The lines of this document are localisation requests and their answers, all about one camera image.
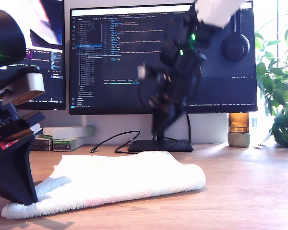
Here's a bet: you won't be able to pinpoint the thin black looped cable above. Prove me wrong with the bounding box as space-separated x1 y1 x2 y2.
152 133 179 146

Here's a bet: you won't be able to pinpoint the green leafy houseplant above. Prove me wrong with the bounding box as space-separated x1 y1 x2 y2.
253 0 288 150

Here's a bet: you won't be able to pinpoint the amber glass lamp grey base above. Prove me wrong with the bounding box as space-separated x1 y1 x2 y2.
227 113 251 148

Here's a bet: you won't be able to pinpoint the black monitor with terminal windows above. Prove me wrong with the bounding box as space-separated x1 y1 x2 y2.
14 0 67 111

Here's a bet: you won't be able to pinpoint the pastel checked fluffy tea towel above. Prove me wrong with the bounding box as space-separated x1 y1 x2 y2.
1 150 206 220

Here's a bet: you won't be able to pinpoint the black monitor stand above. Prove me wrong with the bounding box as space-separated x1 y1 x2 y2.
127 114 194 153

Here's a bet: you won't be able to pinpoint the black headphones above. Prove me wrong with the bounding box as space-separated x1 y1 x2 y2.
220 9 251 63

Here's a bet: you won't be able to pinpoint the black monitor power cable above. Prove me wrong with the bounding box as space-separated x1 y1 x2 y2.
185 114 192 144

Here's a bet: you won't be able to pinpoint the green and white long box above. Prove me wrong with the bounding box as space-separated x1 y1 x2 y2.
52 137 87 153

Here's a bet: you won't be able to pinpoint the dark brown small box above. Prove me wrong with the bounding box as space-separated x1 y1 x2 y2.
32 138 54 152

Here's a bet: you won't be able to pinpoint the pale grey wrist camera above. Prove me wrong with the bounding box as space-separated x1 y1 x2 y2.
136 63 148 81
0 67 45 106

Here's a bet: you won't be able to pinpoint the black USB cable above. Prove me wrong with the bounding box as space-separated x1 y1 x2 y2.
90 130 141 154

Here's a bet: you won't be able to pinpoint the black Huawei monitor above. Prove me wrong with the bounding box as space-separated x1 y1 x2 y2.
68 1 258 115

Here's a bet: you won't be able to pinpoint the black camera cable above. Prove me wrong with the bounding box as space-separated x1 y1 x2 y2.
137 81 155 109

